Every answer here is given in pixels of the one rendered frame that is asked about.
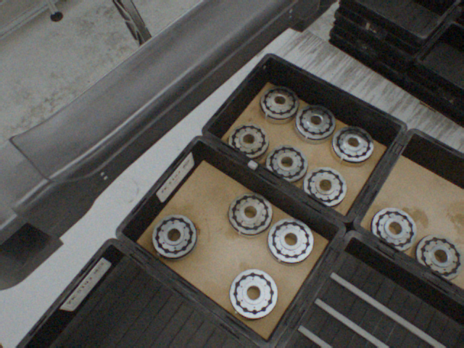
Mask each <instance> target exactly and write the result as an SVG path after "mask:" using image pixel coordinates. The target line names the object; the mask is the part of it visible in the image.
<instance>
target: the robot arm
mask: <svg viewBox="0 0 464 348"><path fill-rule="evenodd" d="M337 1H338V0H204V1H202V2H201V3H200V4H197V5H196V6H195V7H194V8H193V9H191V10H190V11H188V12H187V13H186V14H185V15H184V16H182V17H181V18H179V19H178V20H176V21H175V22H174V23H173V24H172V25H170V26H169V27H168V28H166V29H164V30H163V31H162V32H161V33H159V34H158V35H156V36H155V37H153V39H152V40H151V41H150V42H149V43H147V44H146V45H144V46H143V47H141V48H140V49H139V50H138V51H137V52H135V53H134V54H132V55H130V56H129V57H128V58H127V59H125V60H124V61H123V62H121V63H120V64H119V65H118V66H116V67H115V68H113V69H112V71H111V72H109V73H108V74H106V75H105V76H104V77H103V78H101V79H100V80H99V81H97V82H96V83H95V84H93V85H92V86H90V87H89V88H87V89H86V90H85V91H84V92H83V93H81V94H80V95H78V96H77V97H75V99H74V100H73V101H71V102H70V103H69V104H67V105H66V106H65V107H63V108H61V110H59V111H58V112H56V113H54V114H53V115H52V116H50V117H48V118H46V119H45V120H43V121H42V122H40V123H39V124H37V125H36V126H35V127H33V128H31V129H30V130H27V131H25V132H24V133H21V134H17V135H15V136H12V137H10V138H8V139H7V140H5V141H4V142H2V143H1V144H0V291H2V290H6V289H10V288H12V287H14V286H16V285H17V284H19V283H21V282H22V281H24V280H25V279H26V278H27V277H28V276H29V275H30V274H31V273H32V272H34V271H35V270H36V269H37V268H38V267H39V266H40V265H42V264H43V263H44V262H45V261H46V260H47V259H49V258H50V256H52V255H53V254H54V253H55V252H56V251H57V250H58V249H59V248H60V247H62V246H63V245H64V243H63V241H62V240H61V239H60V238H61V237H63V236H64V235H65V234H66V233H67V231H68V230H70V229H71V228H72V227H73V226H74V225H75V224H76V223H77V222H78V221H79V220H81V219H82V218H83V217H84V216H85V215H86V214H87V213H88V211H89V210H90V209H91V208H92V207H93V205H94V202H95V201H96V200H97V199H98V198H99V196H100V195H101V194H102V193H103V192H104V191H105V190H106V189H107V188H108V187H109V186H110V185H111V184H112V183H113V182H114V181H115V180H116V179H117V178H118V177H119V176H120V175H122V174H123V173H124V172H125V171H126V170H127V169H128V168H129V167H130V166H131V165H132V164H133V163H134V162H135V161H136V160H138V159H139V158H140V157H141V156H142V155H143V154H145V153H146V152H147V151H148V150H149V149H151V148H152V147H153V146H154V144H155V143H157V142H158V141H159V140H160V139H161V138H163V137H164V136H165V135H166V134H167V133H169V132H170V131H171V130H172V129H173V128H174V127H175V126H176V125H177V124H179V123H180V122H181V121H182V120H183V119H184V118H185V117H187V116H188V115H189V114H190V113H191V112H193V111H194V110H195V109H196V108H197V107H198V106H199V105H200V104H201V103H202V102H204V101H205V100H206V99H207V98H209V97H210V96H211V95H212V94H213V93H214V92H215V91H216V90H218V89H219V87H221V86H222V85H223V84H224V83H225V82H226V81H227V80H229V79H230V78H231V77H232V76H233V75H235V74H236V73H237V72H238V71H239V70H241V69H242V68H243V67H244V66H245V65H247V64H248V63H249V62H250V61H251V60H252V59H254V58H255V56H256V55H257V54H259V53H260V52H261V51H262V50H263V49H264V48H265V47H266V46H268V45H269V44H271V43H272V42H273V41H274V40H275V39H277V37H279V36H280V35H281V34H282V33H284V32H285V31H286V30H288V29H289V28H290V29H292V30H295V31H297V32H300V33H302V32H303V31H304V30H305V29H307V28H308V27H310V26H311V24H313V23H314V22H315V21H316V20H317V19H318V18H319V17H320V16H322V15H323V14H324V13H325V12H326V11H327V10H328V9H330V8H331V5H332V4H334V3H336V2H337Z"/></svg>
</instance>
